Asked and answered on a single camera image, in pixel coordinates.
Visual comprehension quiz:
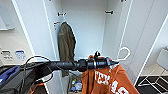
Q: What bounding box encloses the white clothes hanger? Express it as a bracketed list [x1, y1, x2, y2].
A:
[109, 46, 132, 69]
[60, 13, 67, 25]

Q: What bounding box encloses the orange printed hoodie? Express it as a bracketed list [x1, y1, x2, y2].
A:
[78, 54, 141, 94]

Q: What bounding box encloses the white wardrobe door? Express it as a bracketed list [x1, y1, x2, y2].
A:
[10, 0, 65, 94]
[126, 0, 168, 88]

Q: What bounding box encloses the dark green jacket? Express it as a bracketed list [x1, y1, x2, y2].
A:
[57, 21, 77, 79]

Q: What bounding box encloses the white wardrobe carcass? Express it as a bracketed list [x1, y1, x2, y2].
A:
[41, 0, 134, 94]

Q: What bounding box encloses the orange label sticker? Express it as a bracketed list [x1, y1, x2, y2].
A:
[52, 20, 61, 28]

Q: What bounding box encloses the grey wire basket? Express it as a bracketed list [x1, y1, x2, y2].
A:
[67, 74, 84, 94]

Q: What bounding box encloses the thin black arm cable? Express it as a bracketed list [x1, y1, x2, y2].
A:
[18, 54, 84, 94]

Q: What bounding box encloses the orange floor frame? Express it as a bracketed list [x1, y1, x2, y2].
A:
[28, 82, 46, 94]

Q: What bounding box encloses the grey wall board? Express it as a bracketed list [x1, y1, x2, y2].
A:
[0, 2, 16, 32]

